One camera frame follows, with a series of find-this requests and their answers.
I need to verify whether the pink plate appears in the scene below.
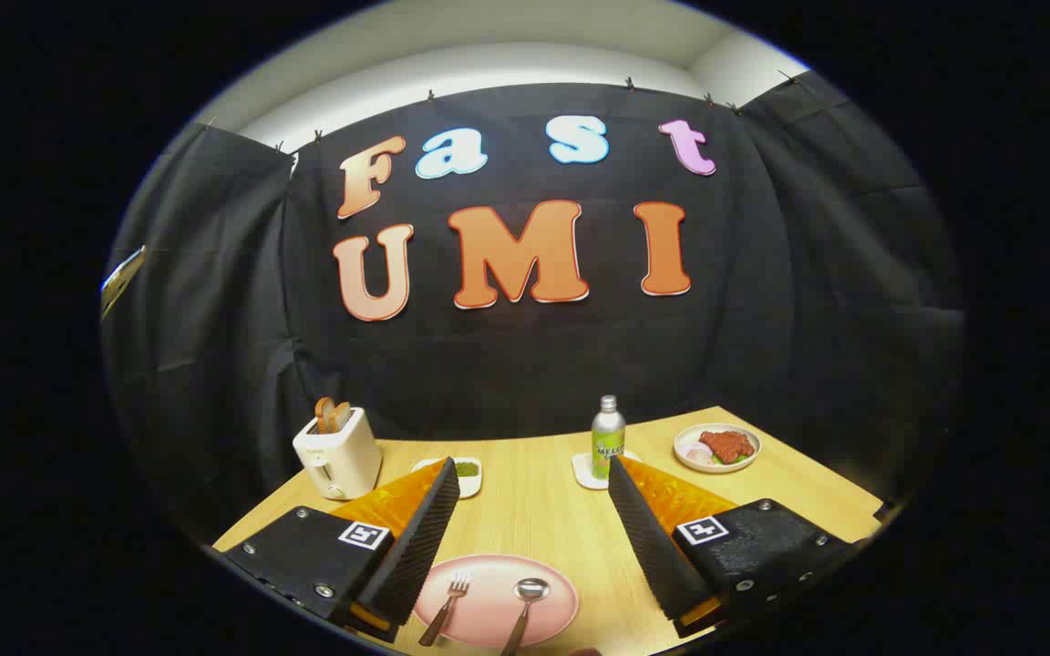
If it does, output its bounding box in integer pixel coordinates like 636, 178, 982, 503
413, 554, 580, 650

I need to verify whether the black backdrop cloth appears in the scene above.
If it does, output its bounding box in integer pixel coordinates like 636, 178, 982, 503
101, 71, 963, 548

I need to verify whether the green soda bottle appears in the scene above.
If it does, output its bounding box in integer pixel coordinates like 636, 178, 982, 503
591, 395, 626, 481

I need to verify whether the red-brown meat piece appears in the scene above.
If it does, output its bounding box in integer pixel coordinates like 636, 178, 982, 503
699, 430, 756, 462

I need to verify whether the white square coaster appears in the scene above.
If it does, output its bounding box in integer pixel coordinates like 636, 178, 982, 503
571, 450, 643, 491

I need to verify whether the white toaster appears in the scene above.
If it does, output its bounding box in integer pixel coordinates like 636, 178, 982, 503
293, 406, 384, 501

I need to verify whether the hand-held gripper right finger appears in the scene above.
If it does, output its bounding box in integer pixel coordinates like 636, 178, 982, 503
608, 456, 854, 639

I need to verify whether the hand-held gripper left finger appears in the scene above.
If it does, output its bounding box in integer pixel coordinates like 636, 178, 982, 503
220, 457, 460, 643

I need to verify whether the white oval plate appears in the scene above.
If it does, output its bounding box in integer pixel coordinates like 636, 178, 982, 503
674, 424, 762, 474

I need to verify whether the wooden-handled fork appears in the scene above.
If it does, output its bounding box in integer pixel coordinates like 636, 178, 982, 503
417, 571, 472, 648

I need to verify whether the wooden-handled spoon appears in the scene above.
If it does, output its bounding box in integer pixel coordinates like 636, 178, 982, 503
499, 578, 551, 656

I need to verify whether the white divided dish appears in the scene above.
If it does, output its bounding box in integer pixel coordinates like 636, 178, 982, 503
411, 457, 483, 499

